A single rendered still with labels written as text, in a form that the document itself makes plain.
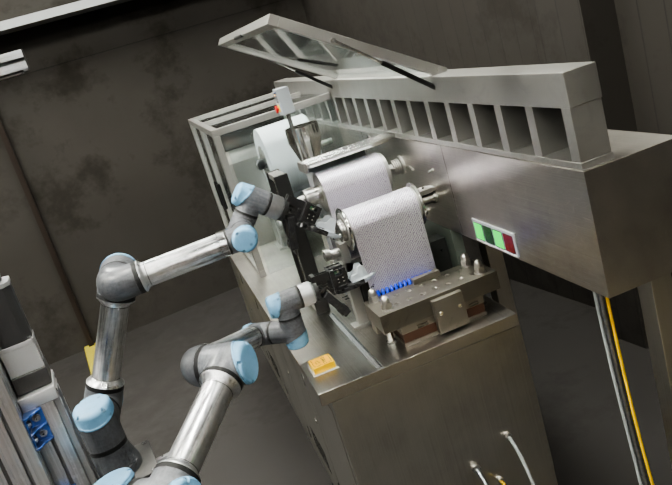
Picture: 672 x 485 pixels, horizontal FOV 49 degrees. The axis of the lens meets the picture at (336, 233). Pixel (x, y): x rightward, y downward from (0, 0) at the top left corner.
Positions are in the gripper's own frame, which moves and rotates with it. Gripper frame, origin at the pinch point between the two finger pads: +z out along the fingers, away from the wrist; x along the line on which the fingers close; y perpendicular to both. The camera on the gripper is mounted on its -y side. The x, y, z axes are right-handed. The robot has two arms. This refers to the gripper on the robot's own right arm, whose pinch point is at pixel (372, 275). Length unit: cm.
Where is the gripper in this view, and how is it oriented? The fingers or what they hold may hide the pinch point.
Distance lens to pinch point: 239.2
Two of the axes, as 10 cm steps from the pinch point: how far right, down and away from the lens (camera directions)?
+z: 9.2, -3.4, 2.0
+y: -2.8, -9.2, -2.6
